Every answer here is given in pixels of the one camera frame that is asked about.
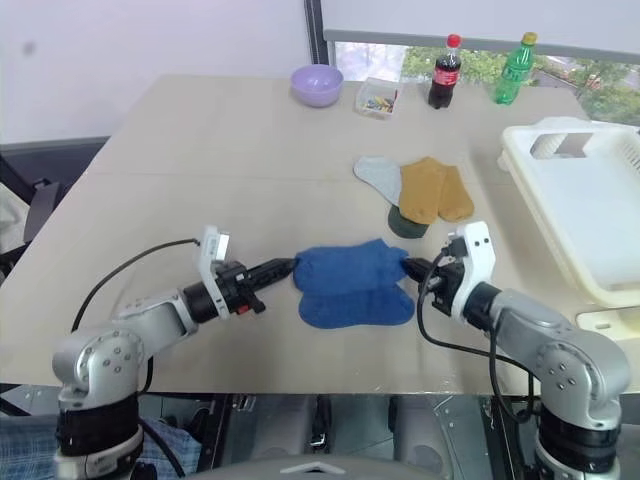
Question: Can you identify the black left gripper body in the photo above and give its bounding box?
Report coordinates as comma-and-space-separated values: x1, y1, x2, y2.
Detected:
214, 260, 267, 318

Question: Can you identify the dark window frame post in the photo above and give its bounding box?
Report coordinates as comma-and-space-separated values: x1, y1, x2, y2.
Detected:
303, 0, 337, 69

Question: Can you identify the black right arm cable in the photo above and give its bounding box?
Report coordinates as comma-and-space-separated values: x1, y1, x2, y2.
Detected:
415, 241, 544, 422

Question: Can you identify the clear plastic box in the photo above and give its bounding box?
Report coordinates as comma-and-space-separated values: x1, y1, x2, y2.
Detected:
354, 75, 406, 121

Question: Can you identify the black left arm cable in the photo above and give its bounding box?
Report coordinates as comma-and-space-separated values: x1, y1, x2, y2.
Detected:
71, 238, 204, 334

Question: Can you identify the black chair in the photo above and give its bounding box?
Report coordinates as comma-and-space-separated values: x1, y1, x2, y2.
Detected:
0, 136, 110, 281

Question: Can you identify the green bottle yellow cap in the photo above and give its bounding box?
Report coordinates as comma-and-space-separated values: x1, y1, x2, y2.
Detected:
494, 31, 539, 107

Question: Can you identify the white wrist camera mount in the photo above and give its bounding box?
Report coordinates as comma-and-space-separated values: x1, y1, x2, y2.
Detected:
451, 220, 498, 319
193, 224, 234, 321

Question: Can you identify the grey roller blind bar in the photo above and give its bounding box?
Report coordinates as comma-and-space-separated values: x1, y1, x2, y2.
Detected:
323, 28, 640, 65

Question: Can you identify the large mustard yellow sock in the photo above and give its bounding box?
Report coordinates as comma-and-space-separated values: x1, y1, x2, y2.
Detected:
397, 156, 450, 226

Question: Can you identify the cola bottle red cap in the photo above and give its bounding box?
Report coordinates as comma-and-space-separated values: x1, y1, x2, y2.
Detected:
426, 33, 464, 111

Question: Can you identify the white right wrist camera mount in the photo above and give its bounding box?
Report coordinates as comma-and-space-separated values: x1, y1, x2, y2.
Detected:
451, 220, 498, 319

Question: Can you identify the purple plastic bowl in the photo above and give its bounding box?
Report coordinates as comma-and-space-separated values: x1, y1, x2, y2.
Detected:
290, 64, 345, 109

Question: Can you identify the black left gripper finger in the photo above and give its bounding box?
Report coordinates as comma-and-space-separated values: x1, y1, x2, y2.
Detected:
248, 264, 297, 294
246, 256, 298, 282

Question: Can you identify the white plastic basket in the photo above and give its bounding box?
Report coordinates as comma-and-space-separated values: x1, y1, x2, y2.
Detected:
496, 116, 640, 309

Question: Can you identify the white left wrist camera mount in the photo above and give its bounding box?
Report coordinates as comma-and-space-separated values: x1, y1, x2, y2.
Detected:
193, 224, 234, 321

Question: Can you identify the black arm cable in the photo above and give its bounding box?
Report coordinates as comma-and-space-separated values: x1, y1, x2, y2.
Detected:
415, 241, 544, 422
71, 238, 204, 334

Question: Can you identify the blue sock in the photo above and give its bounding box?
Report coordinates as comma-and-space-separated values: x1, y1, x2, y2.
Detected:
298, 285, 416, 331
293, 239, 409, 293

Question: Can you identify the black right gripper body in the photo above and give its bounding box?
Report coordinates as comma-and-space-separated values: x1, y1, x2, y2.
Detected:
422, 259, 467, 316

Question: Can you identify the dark green sock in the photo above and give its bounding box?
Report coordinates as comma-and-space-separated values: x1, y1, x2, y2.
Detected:
386, 203, 432, 240

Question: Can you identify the light grey sock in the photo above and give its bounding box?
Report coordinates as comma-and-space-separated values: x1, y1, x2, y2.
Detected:
352, 155, 406, 204

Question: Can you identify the blue plaid cloth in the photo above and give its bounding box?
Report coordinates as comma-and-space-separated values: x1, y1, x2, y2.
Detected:
0, 416, 202, 480

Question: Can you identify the small mustard yellow sock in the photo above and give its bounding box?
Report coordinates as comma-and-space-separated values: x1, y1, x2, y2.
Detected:
436, 165, 476, 223

